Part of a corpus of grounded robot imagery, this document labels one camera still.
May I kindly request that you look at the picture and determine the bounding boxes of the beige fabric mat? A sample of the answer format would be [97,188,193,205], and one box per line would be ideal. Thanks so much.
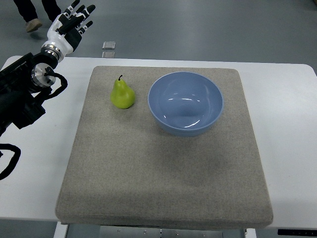
[55,66,273,230]

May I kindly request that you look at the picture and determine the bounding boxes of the tan shoe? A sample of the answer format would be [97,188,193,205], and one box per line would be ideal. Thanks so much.
[25,18,42,33]

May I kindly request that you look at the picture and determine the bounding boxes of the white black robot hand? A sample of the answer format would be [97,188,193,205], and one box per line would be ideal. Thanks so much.
[41,0,96,62]

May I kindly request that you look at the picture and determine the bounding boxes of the person's dark trouser legs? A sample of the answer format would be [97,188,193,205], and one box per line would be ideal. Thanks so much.
[13,0,61,22]

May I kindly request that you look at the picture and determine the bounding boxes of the green pear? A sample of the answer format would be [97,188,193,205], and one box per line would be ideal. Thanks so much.
[110,75,135,109]

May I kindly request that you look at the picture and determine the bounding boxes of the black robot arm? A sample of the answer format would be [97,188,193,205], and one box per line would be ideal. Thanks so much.
[0,50,68,134]

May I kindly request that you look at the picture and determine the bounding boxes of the metal floor plate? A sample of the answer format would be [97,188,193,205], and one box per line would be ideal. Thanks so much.
[102,41,116,50]
[102,51,115,59]

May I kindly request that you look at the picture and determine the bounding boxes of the blue ceramic bowl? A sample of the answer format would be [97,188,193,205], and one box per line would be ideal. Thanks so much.
[148,71,224,137]

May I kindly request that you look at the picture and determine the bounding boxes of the lower metal floor plate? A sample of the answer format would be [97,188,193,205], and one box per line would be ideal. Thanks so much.
[102,51,115,59]

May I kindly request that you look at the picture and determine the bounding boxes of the metal table frame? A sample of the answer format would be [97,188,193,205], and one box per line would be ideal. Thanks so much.
[54,222,257,238]

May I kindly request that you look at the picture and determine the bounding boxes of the black braided cable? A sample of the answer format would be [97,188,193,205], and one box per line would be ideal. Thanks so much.
[0,143,22,181]

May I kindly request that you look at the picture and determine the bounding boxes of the upper metal floor plate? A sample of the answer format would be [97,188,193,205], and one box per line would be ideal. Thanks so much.
[102,41,116,50]

